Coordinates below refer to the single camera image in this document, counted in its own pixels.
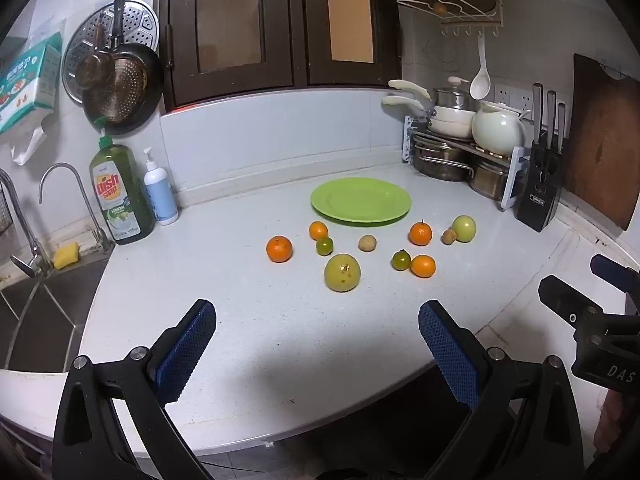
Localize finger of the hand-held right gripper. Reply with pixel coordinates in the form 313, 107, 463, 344
590, 254, 640, 295
538, 275, 608, 333

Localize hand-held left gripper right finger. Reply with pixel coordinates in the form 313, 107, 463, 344
418, 300, 586, 480

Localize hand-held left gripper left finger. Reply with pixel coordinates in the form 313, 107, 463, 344
52, 299, 218, 480

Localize stemmed orange tangerine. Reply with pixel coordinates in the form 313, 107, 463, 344
409, 219, 433, 247

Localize large blemished yellow-green apple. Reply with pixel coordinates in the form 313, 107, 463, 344
324, 253, 362, 292

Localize large orange tangerine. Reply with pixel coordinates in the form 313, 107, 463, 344
266, 235, 294, 263

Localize green plate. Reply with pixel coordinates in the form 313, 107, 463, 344
310, 178, 412, 225

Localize person's right hand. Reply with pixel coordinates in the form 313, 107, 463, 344
595, 385, 640, 466

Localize black knife block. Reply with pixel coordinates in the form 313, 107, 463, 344
515, 130, 568, 233

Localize small green apple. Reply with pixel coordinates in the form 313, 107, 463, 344
451, 215, 477, 243

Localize white and steel pot rack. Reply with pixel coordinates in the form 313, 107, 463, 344
402, 115, 530, 211

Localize dark wooden cutting board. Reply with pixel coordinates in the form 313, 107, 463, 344
565, 53, 640, 232

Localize deep steel pot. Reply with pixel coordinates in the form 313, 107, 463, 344
469, 152, 513, 200

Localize slim gooseneck faucet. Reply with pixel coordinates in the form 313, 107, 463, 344
39, 162, 113, 253

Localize steel sink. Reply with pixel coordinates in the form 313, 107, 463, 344
0, 255, 111, 373

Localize yellow sponge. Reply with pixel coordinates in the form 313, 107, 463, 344
52, 241, 81, 269

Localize white and blue pump bottle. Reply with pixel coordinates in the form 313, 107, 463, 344
142, 146, 179, 226

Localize green dish soap bottle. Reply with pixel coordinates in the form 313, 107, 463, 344
89, 119, 157, 246

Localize wide steel pot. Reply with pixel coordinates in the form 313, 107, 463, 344
412, 132, 473, 182

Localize cream ceramic pot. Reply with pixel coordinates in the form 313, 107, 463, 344
471, 101, 531, 153

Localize chrome sink faucet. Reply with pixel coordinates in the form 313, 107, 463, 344
0, 167, 53, 278

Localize white ladle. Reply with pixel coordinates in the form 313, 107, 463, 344
469, 30, 492, 101

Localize steel pot with lid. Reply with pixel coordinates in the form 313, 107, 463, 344
433, 76, 473, 110

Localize black frying pan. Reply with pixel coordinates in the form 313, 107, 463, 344
82, 0, 165, 136

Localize white plastic bag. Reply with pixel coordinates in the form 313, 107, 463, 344
7, 110, 56, 167

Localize copper strainer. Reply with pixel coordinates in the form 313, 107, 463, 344
102, 55, 149, 123

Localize small copper saucepan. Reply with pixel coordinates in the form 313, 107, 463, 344
75, 10, 117, 91

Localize tissue pack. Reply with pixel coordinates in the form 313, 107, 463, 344
0, 30, 65, 136

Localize round perforated steamer tray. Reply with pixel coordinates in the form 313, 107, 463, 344
62, 0, 160, 106

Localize wire basket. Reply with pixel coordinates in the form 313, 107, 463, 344
0, 180, 13, 233

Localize dark wooden window frame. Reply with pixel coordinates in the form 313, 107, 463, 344
154, 0, 403, 111

